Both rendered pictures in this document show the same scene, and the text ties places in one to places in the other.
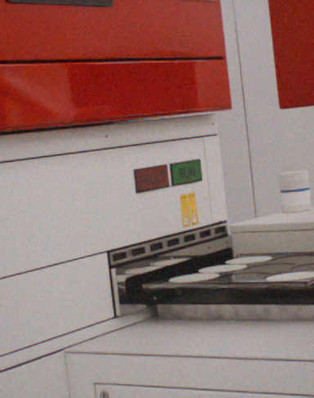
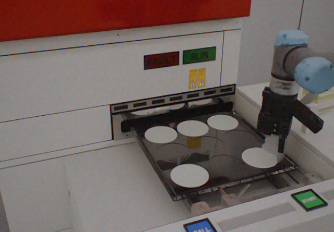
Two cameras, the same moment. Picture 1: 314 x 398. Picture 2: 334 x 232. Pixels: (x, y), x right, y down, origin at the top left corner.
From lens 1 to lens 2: 1.46 m
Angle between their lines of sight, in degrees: 40
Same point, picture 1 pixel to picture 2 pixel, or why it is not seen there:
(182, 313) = not seen: hidden behind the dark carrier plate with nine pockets
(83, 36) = not seen: outside the picture
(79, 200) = (85, 75)
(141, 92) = (143, 10)
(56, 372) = (56, 167)
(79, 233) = (84, 95)
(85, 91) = (79, 12)
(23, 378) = (26, 170)
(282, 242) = (255, 114)
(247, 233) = (242, 97)
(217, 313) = not seen: hidden behind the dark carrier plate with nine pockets
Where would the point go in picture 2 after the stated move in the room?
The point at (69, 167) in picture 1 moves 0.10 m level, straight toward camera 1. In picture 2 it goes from (78, 56) to (52, 67)
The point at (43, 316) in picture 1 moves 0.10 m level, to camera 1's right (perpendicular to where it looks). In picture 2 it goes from (46, 140) to (70, 150)
